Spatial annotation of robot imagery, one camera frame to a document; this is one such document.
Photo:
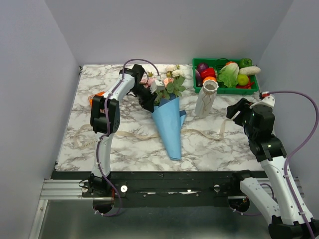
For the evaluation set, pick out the cream printed ribbon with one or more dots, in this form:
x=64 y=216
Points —
x=220 y=135

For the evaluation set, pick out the white radish toy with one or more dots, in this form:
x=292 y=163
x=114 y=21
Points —
x=251 y=70

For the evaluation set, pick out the black mounting base plate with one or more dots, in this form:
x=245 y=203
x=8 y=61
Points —
x=161 y=189

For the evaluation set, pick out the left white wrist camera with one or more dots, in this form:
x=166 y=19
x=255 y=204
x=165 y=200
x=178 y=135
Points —
x=157 y=85

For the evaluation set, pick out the green plastic basket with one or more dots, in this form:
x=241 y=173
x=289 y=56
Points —
x=217 y=64

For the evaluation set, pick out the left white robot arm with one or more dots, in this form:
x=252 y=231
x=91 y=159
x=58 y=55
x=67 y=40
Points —
x=105 y=119

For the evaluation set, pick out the blue flower bouquet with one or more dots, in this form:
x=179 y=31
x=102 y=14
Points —
x=167 y=115

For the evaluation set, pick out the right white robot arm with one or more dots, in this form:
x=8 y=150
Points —
x=287 y=215

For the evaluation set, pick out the orange snack packet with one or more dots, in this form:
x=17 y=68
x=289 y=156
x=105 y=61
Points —
x=90 y=98

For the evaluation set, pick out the green lettuce toy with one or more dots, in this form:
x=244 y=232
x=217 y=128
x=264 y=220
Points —
x=228 y=75

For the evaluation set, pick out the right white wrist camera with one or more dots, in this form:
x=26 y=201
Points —
x=266 y=99

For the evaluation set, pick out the orange pumpkin toy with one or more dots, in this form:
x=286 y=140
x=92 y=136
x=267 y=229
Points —
x=209 y=78

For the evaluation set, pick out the white ribbed ceramic vase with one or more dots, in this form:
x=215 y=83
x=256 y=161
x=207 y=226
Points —
x=206 y=98

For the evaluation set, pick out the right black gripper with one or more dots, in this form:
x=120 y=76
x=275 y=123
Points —
x=233 y=109

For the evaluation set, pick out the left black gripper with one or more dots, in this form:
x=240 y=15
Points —
x=148 y=102

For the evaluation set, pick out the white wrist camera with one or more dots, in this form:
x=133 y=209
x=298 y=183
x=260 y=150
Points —
x=266 y=99
x=157 y=85

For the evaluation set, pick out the purple onion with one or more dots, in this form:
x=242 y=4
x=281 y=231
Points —
x=202 y=66

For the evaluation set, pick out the red chili peppers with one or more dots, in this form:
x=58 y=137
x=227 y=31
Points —
x=248 y=85

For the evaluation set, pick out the green apple toy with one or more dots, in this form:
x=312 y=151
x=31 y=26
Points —
x=242 y=79

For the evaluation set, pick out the purple eggplant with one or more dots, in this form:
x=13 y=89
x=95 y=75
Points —
x=198 y=78

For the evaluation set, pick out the red bell pepper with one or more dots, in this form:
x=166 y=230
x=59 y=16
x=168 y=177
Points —
x=209 y=72

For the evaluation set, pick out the aluminium rail frame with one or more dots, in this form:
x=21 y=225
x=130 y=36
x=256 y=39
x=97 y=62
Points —
x=57 y=190

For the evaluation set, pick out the green bell pepper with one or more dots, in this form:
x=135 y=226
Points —
x=245 y=62

